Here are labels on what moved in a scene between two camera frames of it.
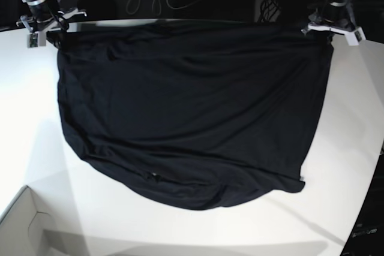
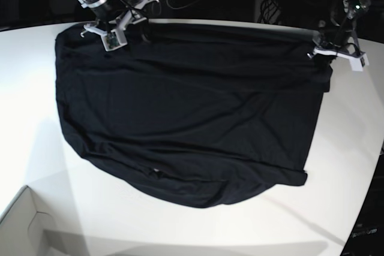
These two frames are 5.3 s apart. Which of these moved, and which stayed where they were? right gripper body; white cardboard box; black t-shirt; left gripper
Moved: left gripper; right gripper body
Stayed: black t-shirt; white cardboard box
